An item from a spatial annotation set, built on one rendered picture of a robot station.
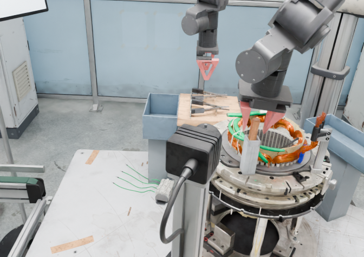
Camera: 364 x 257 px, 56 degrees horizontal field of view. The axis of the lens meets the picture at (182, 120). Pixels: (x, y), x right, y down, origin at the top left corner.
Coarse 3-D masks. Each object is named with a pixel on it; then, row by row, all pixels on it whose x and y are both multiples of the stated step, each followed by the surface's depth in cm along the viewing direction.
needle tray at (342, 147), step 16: (304, 128) 109; (336, 128) 111; (352, 128) 105; (336, 144) 98; (352, 144) 103; (336, 160) 101; (352, 160) 94; (336, 176) 102; (352, 176) 102; (336, 192) 103; (352, 192) 106; (320, 208) 110; (336, 208) 107
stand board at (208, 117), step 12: (180, 96) 118; (204, 96) 119; (228, 96) 120; (180, 108) 110; (204, 108) 111; (228, 108) 112; (180, 120) 104; (192, 120) 104; (204, 120) 104; (216, 120) 104
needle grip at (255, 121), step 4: (252, 120) 71; (256, 120) 71; (260, 120) 71; (252, 124) 72; (256, 124) 71; (252, 128) 72; (256, 128) 72; (252, 132) 72; (256, 132) 72; (252, 136) 73; (256, 136) 73
